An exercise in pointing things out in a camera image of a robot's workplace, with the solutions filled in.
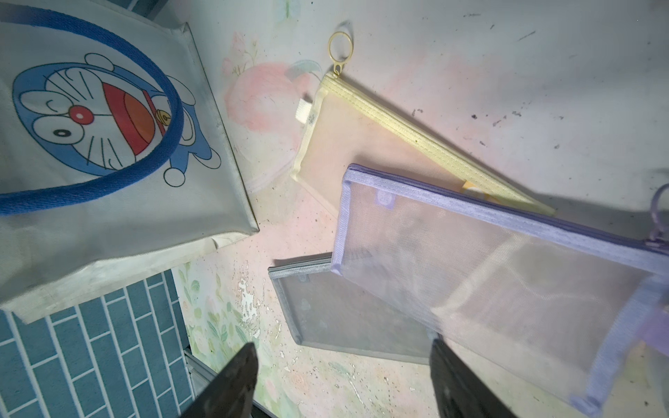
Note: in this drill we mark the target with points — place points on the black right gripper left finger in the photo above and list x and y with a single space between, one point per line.
231 393

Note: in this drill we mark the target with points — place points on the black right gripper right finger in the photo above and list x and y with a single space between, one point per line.
458 390

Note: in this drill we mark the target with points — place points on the grey mesh pouch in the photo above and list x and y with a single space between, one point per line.
324 310

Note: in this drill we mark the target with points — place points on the pale purple mesh pouch back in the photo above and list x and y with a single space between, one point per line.
555 303

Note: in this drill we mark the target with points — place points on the white canvas tote bag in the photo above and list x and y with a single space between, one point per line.
115 163

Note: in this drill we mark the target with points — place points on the yellow pouch at back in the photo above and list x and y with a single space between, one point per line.
344 125

